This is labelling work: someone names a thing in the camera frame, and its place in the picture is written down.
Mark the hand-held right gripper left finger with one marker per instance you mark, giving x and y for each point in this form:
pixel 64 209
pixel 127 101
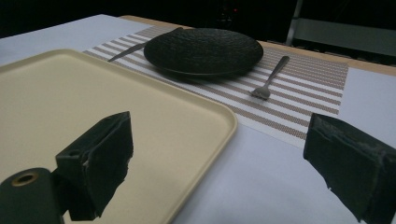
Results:
pixel 106 161

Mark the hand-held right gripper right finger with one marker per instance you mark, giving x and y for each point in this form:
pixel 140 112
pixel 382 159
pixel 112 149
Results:
pixel 355 168

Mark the beige plastic tray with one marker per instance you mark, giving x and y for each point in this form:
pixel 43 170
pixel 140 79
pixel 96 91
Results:
pixel 62 102

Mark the metal table knife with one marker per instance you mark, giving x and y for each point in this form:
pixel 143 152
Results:
pixel 127 52

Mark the metal fork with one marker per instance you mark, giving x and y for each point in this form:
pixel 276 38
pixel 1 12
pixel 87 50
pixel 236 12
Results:
pixel 271 77

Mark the black textured plate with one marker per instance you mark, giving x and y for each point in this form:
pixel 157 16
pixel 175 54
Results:
pixel 202 51

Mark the white table sheet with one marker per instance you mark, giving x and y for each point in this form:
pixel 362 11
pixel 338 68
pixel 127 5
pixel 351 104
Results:
pixel 264 180

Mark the striped placemat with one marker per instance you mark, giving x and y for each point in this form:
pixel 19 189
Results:
pixel 292 93

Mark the grey metal stand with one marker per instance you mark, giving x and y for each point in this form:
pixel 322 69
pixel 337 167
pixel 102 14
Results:
pixel 342 34

